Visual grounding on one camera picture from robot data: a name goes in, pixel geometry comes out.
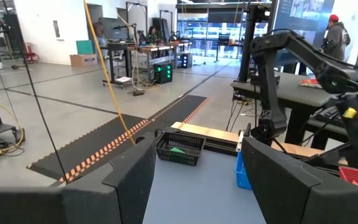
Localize red mesh basket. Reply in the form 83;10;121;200
338;166;358;190

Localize blue mesh basket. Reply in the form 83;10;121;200
235;151;253;190

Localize dark monitor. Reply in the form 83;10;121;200
99;17;129;41

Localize green board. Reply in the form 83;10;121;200
75;39;94;56

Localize computer tower blue lights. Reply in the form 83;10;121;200
178;52;194;69

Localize yellow hanging cable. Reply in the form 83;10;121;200
83;0;136;146

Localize yellow floor cable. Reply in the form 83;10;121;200
0;80;26;156

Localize gray desk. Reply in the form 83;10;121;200
230;71;332;146

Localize red chair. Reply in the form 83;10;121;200
22;42;40;65

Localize snack bag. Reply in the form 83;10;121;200
299;78;323;90

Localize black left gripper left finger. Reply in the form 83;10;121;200
0;133;157;224

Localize black equipment rack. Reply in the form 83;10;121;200
0;12;21;63

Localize black mesh basket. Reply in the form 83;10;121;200
155;131;206;167

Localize black orange-striped floor mat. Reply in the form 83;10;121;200
26;95;209;184

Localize computer tower green lights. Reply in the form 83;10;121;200
153;61;173;85

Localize person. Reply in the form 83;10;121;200
92;17;108;60
321;14;351;62

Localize black metal rig frame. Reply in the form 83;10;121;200
125;1;149;35
159;9;171;41

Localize dark low desk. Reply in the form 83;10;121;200
305;118;351;150

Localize black monitor pole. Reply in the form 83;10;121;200
238;4;259;83

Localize black keyboard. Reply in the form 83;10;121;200
317;105;344;124

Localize black office chair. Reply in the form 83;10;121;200
217;33;231;46

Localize large wall display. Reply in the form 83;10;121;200
273;0;336;32

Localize wooden workbench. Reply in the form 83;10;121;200
127;42;192;82

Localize small yellow block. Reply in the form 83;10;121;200
342;107;358;119

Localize black diagonal frame strut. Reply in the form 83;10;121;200
303;141;354;169

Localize cardboard box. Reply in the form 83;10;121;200
69;53;98;67

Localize black rolling desk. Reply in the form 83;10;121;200
99;42;135;90

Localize black hanging cable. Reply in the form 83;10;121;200
1;0;69;185

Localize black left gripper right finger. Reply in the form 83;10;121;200
241;137;358;224

